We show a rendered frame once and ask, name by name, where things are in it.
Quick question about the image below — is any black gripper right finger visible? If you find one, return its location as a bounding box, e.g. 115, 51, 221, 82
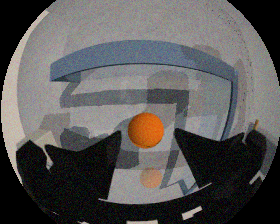
174, 128, 245, 189

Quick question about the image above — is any clear low corner wall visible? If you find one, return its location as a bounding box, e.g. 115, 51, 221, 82
55, 64, 231, 194

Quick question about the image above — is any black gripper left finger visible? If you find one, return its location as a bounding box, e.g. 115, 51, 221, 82
45, 131, 122, 201

